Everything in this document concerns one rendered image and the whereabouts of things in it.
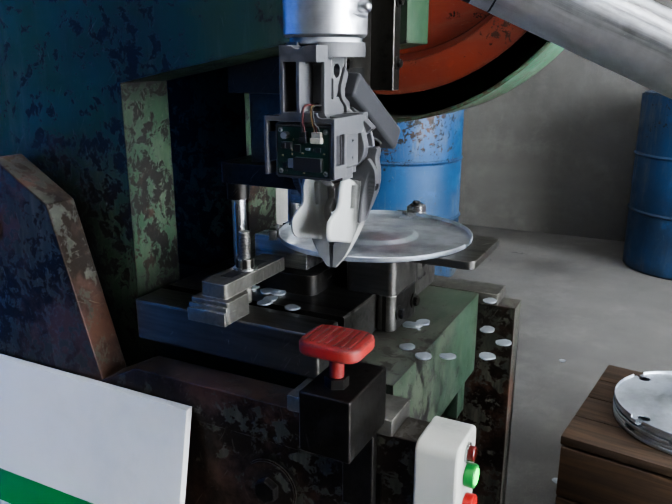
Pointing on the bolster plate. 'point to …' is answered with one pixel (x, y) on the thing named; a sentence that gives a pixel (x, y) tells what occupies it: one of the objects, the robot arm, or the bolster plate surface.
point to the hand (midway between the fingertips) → (336, 251)
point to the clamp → (233, 286)
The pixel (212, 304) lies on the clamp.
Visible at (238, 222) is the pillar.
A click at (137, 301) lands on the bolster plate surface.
